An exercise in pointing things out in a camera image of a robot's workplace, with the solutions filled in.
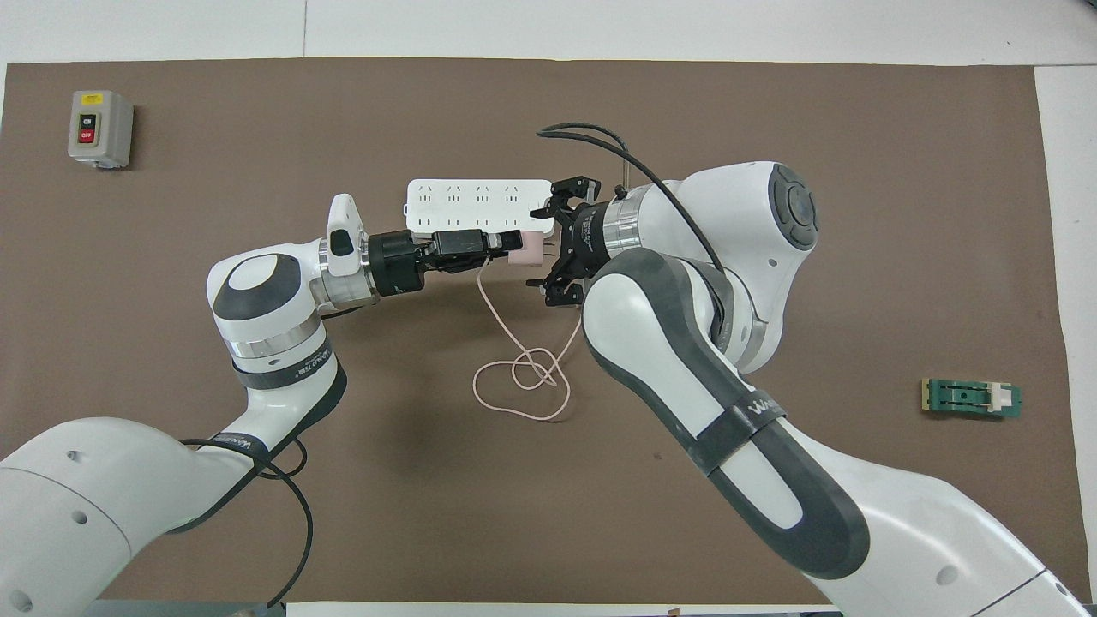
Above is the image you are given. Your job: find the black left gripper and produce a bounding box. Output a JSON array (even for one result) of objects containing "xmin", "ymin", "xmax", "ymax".
[{"xmin": 368, "ymin": 228, "xmax": 522, "ymax": 298}]

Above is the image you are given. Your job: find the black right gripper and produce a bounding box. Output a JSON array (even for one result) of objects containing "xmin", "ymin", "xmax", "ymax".
[{"xmin": 485, "ymin": 175, "xmax": 611, "ymax": 309}]

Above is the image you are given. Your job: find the pink charger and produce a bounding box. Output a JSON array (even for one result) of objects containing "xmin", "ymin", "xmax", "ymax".
[{"xmin": 507, "ymin": 231, "xmax": 546, "ymax": 267}]

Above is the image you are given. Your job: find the pink charging cable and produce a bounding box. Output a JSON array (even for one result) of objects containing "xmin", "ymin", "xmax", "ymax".
[{"xmin": 472, "ymin": 255, "xmax": 585, "ymax": 423}]

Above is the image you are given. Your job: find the brown table mat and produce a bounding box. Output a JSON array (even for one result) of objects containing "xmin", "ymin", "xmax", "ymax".
[{"xmin": 0, "ymin": 57, "xmax": 1068, "ymax": 605}]

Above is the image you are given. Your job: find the white power strip with cord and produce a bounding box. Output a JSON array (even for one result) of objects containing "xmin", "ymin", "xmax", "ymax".
[{"xmin": 405, "ymin": 177, "xmax": 557, "ymax": 242}]

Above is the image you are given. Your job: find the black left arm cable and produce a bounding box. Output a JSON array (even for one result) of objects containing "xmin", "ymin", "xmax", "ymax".
[{"xmin": 178, "ymin": 435, "xmax": 315, "ymax": 611}]

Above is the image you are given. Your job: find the grey on-off switch box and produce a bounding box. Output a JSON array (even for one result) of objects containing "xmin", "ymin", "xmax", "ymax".
[{"xmin": 68, "ymin": 90, "xmax": 135, "ymax": 171}]

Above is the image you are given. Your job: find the green knife switch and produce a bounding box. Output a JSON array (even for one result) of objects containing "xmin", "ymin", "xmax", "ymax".
[{"xmin": 920, "ymin": 377, "xmax": 1024, "ymax": 422}]

